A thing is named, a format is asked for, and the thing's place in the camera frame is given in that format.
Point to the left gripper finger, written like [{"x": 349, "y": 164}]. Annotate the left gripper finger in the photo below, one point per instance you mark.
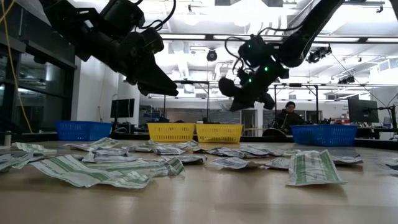
[{"x": 155, "y": 81}]

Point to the person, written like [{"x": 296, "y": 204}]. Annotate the person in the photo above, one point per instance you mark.
[{"x": 289, "y": 118}]

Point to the black ceiling dome camera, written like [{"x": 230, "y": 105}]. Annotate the black ceiling dome camera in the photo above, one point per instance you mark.
[{"x": 212, "y": 55}]

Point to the black ceiling spotlight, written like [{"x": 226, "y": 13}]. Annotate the black ceiling spotlight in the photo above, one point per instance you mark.
[
  {"x": 346, "y": 80},
  {"x": 318, "y": 54}
]

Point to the blue plastic basket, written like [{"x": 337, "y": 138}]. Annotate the blue plastic basket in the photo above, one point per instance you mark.
[
  {"x": 82, "y": 130},
  {"x": 323, "y": 135}
]

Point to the silver bottle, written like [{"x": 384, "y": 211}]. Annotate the silver bottle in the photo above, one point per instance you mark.
[{"x": 8, "y": 138}]

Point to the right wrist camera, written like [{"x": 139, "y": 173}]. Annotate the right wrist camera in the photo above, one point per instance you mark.
[{"x": 253, "y": 51}]

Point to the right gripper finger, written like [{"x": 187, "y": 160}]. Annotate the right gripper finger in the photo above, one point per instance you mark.
[{"x": 244, "y": 103}]

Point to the yellow plastic basket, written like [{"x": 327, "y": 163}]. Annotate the yellow plastic basket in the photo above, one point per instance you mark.
[
  {"x": 171, "y": 132},
  {"x": 219, "y": 133}
]

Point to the green striped bandage packet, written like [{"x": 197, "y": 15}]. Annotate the green striped bandage packet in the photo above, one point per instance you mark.
[
  {"x": 77, "y": 174},
  {"x": 149, "y": 166},
  {"x": 284, "y": 152},
  {"x": 99, "y": 143},
  {"x": 314, "y": 168},
  {"x": 15, "y": 160},
  {"x": 186, "y": 144},
  {"x": 34, "y": 147}
]

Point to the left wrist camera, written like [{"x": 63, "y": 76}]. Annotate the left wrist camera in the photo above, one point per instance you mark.
[{"x": 122, "y": 14}]

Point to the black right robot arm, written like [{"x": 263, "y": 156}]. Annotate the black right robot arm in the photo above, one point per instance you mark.
[{"x": 308, "y": 34}]

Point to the black chair back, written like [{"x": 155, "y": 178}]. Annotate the black chair back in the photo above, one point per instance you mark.
[{"x": 273, "y": 133}]

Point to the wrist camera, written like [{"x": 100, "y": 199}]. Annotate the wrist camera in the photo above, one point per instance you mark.
[
  {"x": 122, "y": 14},
  {"x": 253, "y": 51}
]

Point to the black computer monitor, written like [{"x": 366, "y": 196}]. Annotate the black computer monitor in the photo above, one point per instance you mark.
[
  {"x": 122, "y": 108},
  {"x": 362, "y": 110}
]

